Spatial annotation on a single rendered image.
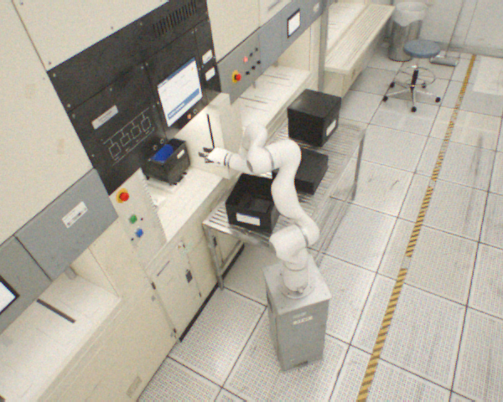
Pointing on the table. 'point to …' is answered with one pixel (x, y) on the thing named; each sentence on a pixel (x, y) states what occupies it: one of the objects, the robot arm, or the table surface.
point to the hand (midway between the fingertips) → (204, 152)
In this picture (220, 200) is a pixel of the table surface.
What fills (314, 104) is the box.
